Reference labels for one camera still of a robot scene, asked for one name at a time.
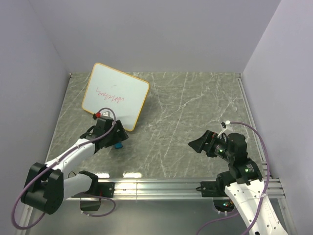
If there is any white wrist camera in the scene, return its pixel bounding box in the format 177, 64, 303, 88
218, 120, 233, 138
92, 111, 111, 120

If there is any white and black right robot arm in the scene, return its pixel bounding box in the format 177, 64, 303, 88
188, 130, 287, 235

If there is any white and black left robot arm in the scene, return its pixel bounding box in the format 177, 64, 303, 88
21, 117, 128, 214

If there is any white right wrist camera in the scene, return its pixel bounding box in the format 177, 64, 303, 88
218, 120, 233, 138

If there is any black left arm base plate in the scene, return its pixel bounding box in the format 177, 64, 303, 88
73, 182, 115, 198

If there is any yellow framed whiteboard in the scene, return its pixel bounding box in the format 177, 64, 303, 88
82, 63, 150, 132

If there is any blue whiteboard eraser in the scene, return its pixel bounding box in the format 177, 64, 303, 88
114, 142, 123, 149

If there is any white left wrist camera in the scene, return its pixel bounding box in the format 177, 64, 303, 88
92, 111, 111, 120

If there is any aluminium right side rail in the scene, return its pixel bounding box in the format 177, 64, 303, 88
235, 73, 272, 179

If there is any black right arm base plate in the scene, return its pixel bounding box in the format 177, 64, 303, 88
196, 181, 226, 197

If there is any aluminium rail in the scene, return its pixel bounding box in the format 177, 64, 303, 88
98, 178, 285, 200
235, 73, 272, 179

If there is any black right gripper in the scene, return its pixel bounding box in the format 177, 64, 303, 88
188, 129, 234, 162

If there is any aluminium front rail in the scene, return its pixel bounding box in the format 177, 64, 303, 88
98, 178, 285, 200

